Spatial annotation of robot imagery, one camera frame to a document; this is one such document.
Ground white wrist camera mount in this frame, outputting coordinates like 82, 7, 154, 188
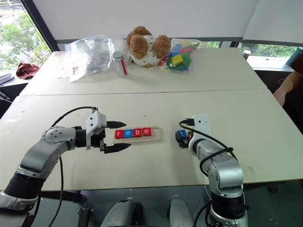
85, 110, 107, 151
192, 113, 211, 142

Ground clear jar with grey lid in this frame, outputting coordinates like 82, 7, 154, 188
112, 52, 129, 78

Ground wooden tile holder tray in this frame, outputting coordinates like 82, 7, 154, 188
113, 126, 161, 144

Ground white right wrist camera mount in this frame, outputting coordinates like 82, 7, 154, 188
192, 113, 211, 142

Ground black window frame post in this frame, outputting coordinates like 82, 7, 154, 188
20, 0, 62, 52

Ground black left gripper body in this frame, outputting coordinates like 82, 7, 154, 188
90, 121, 107, 152

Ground dark green container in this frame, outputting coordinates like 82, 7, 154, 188
286, 46, 303, 71

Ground grey rounded robot leg cover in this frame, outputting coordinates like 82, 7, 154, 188
100, 197, 143, 227
169, 195, 195, 227

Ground brown teddy bear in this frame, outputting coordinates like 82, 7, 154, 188
125, 26, 172, 69

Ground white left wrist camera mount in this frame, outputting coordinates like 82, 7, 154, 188
85, 110, 107, 151

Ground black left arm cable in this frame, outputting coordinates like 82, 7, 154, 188
30, 106, 99, 227

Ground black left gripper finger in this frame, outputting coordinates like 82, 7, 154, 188
103, 143, 132, 154
106, 120, 127, 130

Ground black flat device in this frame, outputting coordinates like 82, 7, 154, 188
0, 73, 14, 86

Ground red-brown cloth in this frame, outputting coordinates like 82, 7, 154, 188
16, 62, 41, 79

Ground bag of coloured blocks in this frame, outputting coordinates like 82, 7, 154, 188
158, 38, 202, 76

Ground large clear plastic bag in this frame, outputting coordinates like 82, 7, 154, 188
60, 35, 133, 83

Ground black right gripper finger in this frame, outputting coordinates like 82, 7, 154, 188
175, 132, 189, 149

